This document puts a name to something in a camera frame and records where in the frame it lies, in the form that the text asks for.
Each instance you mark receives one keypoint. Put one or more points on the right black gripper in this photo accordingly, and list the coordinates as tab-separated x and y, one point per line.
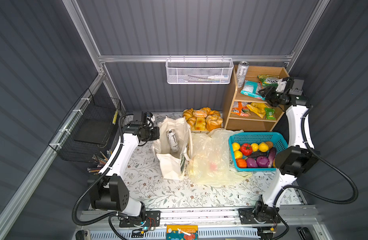
267	93

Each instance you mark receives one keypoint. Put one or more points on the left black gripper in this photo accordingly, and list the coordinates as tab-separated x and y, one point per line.
155	136

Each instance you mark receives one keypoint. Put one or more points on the white Monster energy can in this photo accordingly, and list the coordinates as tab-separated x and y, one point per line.
172	140

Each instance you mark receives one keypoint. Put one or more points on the teal snack packet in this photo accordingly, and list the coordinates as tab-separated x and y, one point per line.
252	89

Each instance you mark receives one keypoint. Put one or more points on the cream canvas tote bag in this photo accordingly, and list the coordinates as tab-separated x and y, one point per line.
172	164

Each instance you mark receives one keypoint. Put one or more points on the yellow lemon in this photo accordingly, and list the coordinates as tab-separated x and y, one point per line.
236	147
238	154

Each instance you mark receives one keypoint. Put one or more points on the yellow translucent plastic bag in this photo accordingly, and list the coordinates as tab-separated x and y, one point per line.
210	164

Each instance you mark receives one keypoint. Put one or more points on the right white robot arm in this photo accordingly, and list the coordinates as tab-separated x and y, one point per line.
292	162

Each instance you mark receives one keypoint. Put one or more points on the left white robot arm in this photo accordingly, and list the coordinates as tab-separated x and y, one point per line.
111	193

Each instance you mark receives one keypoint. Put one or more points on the green snack bag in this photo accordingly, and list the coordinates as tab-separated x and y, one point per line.
269	80

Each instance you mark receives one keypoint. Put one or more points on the small green snack packet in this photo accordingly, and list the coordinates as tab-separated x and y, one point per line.
270	114

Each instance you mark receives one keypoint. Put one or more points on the yellow snack packet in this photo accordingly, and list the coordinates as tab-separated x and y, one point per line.
258	109

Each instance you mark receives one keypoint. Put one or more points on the wooden shelf unit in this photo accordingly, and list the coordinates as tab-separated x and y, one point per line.
252	123

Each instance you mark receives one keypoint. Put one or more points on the croissant bread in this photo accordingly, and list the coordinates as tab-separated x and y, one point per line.
190	118

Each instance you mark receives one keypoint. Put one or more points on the teal plastic basket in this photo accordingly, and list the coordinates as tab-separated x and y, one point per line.
275	139

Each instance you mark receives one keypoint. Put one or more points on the yellow bread tray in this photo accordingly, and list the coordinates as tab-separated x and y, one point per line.
203	119

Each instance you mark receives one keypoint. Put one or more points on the rear silver drink can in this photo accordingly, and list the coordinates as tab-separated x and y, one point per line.
242	72

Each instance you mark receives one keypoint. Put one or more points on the orange red snack packet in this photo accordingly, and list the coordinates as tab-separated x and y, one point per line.
241	109

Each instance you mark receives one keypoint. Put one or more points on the bundle of pencils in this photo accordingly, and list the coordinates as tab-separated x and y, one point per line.
99	161

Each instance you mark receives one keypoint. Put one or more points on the sugared round bun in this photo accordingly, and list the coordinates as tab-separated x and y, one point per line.
200	114

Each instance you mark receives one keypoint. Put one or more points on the square yellow bread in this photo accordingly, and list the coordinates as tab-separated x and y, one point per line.
200	124

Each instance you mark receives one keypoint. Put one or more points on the purple eggplant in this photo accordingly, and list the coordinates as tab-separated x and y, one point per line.
271	156

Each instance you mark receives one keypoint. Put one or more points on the red toy tomato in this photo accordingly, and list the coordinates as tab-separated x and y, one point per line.
246	149

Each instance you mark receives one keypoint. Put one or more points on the toothpaste tube in basket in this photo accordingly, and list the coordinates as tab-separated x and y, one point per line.
214	78

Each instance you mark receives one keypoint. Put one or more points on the purple toy onion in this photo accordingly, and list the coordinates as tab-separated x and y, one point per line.
263	162

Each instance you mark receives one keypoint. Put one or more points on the orange toy pumpkin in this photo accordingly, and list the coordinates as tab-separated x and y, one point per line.
241	163

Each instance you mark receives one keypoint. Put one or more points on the colourful box at front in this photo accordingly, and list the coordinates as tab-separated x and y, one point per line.
182	232

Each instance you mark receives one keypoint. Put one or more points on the black wire wall basket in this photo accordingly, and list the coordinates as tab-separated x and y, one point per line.
90	128

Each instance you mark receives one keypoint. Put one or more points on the white wire wall basket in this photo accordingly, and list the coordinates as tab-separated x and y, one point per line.
178	69

